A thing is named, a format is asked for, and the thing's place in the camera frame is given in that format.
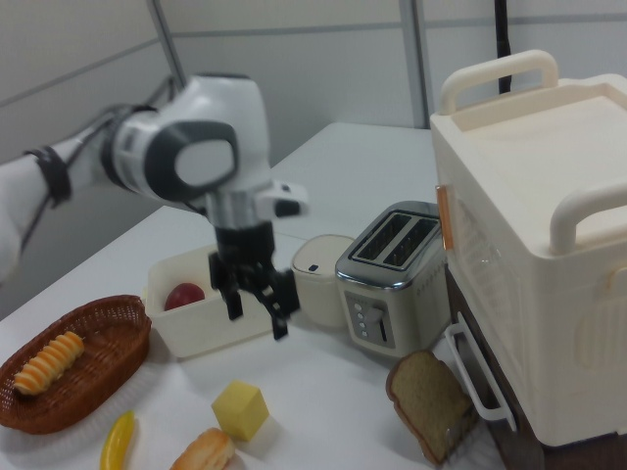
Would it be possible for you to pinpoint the black pole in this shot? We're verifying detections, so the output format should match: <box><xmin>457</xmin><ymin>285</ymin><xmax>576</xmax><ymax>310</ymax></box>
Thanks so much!
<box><xmin>492</xmin><ymin>0</ymin><xmax>515</xmax><ymax>94</ymax></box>

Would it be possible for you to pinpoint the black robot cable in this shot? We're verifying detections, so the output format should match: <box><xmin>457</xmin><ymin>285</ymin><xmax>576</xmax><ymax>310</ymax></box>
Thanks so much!
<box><xmin>19</xmin><ymin>72</ymin><xmax>177</xmax><ymax>256</ymax></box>

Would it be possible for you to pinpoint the yellow toy pepper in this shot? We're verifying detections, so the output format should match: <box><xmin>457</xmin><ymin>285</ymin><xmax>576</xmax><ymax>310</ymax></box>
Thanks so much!
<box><xmin>100</xmin><ymin>409</ymin><xmax>136</xmax><ymax>470</ymax></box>

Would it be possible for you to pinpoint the spiral toy bread roll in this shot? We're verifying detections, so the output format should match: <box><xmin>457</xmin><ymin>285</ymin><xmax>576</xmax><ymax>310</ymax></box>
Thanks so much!
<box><xmin>13</xmin><ymin>331</ymin><xmax>85</xmax><ymax>396</ymax></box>

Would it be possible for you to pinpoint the cream square container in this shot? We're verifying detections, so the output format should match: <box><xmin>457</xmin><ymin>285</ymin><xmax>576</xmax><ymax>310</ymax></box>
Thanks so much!
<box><xmin>141</xmin><ymin>244</ymin><xmax>295</xmax><ymax>362</ymax></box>

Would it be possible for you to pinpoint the red toy apple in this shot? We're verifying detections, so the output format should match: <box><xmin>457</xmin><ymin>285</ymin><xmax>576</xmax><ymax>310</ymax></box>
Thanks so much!
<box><xmin>164</xmin><ymin>282</ymin><xmax>207</xmax><ymax>312</ymax></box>

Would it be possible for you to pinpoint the small cream lidded bin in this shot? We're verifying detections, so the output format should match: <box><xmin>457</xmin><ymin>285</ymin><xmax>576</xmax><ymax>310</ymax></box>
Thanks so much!
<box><xmin>291</xmin><ymin>233</ymin><xmax>357</xmax><ymax>329</ymax></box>

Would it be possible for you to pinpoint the brown toy bread slice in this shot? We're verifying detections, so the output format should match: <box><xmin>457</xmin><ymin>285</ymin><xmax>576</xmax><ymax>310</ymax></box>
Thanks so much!
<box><xmin>386</xmin><ymin>349</ymin><xmax>474</xmax><ymax>465</ymax></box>

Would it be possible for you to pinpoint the orange toy bread loaf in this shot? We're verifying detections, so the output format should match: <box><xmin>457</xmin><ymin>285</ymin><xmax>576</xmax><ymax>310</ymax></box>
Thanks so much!
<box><xmin>169</xmin><ymin>427</ymin><xmax>236</xmax><ymax>470</ymax></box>

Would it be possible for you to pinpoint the cream toy kitchen cabinet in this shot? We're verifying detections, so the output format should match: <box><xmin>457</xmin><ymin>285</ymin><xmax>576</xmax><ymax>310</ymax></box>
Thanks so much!
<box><xmin>429</xmin><ymin>48</ymin><xmax>627</xmax><ymax>449</ymax></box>

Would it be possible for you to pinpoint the yellow cube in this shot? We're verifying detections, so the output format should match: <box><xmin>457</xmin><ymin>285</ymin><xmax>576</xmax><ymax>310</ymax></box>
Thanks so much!
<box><xmin>211</xmin><ymin>380</ymin><xmax>271</xmax><ymax>442</ymax></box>

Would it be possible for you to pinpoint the cream silver toaster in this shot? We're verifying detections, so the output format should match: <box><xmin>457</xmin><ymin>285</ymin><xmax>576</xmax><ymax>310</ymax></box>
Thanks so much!
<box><xmin>334</xmin><ymin>200</ymin><xmax>450</xmax><ymax>359</ymax></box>

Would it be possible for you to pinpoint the brown wicker basket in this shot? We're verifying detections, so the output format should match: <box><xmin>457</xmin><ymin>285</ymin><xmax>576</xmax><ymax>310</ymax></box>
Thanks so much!
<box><xmin>0</xmin><ymin>294</ymin><xmax>153</xmax><ymax>436</ymax></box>

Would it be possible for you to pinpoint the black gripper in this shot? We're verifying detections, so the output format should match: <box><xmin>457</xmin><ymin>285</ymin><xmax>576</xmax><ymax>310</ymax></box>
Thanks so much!
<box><xmin>209</xmin><ymin>222</ymin><xmax>301</xmax><ymax>342</ymax></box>

